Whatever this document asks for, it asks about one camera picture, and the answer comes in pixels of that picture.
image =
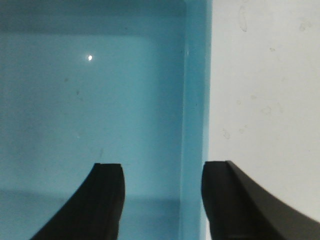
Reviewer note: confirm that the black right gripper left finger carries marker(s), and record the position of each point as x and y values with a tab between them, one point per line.
94	211

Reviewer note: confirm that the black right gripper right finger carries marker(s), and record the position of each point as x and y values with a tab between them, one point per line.
238	208

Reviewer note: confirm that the light blue plastic box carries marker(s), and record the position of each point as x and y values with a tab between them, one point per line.
104	81

